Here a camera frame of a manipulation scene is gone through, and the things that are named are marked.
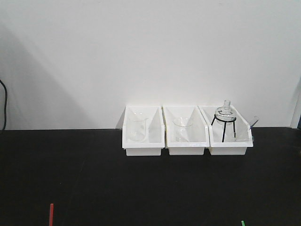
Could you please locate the left white storage bin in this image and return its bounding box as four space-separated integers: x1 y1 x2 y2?
122 105 165 156

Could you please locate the white storage bin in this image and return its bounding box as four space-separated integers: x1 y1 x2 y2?
122 105 165 156
198 105 253 155
163 105 210 155

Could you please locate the right white storage bin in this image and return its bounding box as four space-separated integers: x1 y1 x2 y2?
198 105 253 155

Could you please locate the middle white storage bin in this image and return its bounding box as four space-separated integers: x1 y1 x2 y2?
163 105 210 155

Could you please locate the clear glass rod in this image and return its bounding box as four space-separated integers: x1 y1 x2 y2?
249 116 259 129

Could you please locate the round glass flask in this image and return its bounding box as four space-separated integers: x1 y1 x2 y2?
215 100 237 122

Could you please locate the red plastic spoon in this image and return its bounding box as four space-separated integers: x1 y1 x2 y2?
48 203 54 226

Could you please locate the clear glass beaker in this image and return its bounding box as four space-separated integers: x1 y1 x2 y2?
127 112 148 142

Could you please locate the black wall cable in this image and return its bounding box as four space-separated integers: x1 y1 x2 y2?
0 79 9 130

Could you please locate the black wire tripod stand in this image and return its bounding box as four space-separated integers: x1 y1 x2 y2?
211 114 237 143

